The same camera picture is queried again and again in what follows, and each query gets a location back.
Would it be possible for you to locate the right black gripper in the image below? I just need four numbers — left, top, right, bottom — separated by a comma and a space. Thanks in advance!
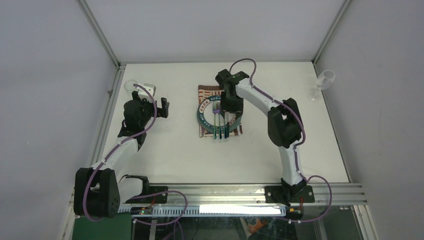
219, 91, 244, 119

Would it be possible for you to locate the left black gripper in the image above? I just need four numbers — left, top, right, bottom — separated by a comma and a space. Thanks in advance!
132, 91, 168, 128

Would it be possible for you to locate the iridescent fork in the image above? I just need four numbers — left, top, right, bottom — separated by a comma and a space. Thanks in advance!
212, 101, 219, 140
216, 102, 223, 140

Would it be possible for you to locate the gold knife dark handle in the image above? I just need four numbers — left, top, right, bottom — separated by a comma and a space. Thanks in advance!
224, 111, 230, 139

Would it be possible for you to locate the white green-rimmed small plate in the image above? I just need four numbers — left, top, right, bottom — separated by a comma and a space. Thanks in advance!
196, 95, 242, 134

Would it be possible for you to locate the clear wine glass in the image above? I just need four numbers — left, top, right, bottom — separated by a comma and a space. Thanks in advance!
307, 69, 336, 102

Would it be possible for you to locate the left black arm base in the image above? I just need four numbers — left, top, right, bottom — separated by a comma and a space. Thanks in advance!
119, 185, 169, 205

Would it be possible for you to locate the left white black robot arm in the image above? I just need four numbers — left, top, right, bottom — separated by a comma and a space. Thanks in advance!
73, 92, 170, 221

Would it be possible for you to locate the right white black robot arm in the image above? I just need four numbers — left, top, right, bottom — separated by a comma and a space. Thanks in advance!
215, 69, 307, 203

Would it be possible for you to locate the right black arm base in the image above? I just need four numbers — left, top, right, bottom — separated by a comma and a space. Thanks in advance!
264, 185, 315, 205

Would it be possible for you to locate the brown striped placemat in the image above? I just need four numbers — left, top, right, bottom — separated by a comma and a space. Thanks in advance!
197, 85, 225, 138

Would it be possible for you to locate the clear plastic cup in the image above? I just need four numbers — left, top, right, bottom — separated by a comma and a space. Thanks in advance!
123, 79, 138, 96

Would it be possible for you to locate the green board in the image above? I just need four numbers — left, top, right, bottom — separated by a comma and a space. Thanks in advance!
71, 213, 132, 240

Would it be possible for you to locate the orange object below table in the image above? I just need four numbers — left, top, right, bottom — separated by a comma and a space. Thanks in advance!
247, 217, 268, 234

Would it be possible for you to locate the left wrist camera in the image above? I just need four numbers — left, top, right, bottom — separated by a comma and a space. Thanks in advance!
136, 83, 156, 102

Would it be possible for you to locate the white slotted cable duct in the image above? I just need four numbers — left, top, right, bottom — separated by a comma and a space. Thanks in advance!
117, 204, 286, 217

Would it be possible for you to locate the aluminium front rail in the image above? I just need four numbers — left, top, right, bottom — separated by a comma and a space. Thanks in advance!
124, 183, 368, 207

